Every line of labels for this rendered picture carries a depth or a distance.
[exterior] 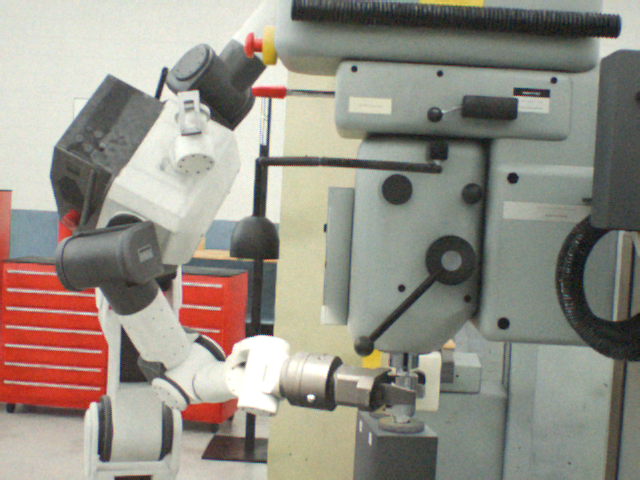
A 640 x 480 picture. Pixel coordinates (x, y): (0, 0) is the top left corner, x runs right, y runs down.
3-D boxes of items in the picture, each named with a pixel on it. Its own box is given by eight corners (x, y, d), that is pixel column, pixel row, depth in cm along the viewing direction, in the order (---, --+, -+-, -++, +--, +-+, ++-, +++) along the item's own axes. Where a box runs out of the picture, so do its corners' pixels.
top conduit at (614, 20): (289, 19, 131) (291, -7, 131) (291, 24, 135) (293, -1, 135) (621, 37, 130) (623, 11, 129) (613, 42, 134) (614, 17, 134)
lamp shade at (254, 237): (220, 255, 142) (222, 213, 142) (263, 255, 146) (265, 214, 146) (244, 259, 137) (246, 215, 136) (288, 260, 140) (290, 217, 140)
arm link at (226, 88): (215, 25, 188) (171, 79, 188) (237, 36, 182) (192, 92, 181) (251, 61, 196) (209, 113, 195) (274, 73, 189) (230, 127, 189)
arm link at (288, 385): (308, 345, 153) (243, 337, 157) (294, 412, 149) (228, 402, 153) (329, 365, 163) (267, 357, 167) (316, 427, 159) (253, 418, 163)
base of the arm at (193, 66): (149, 95, 186) (184, 98, 178) (181, 41, 189) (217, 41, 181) (199, 138, 196) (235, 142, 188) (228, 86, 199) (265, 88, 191)
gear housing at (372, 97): (333, 128, 136) (337, 57, 135) (336, 138, 160) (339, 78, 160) (571, 142, 135) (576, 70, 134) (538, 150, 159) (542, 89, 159)
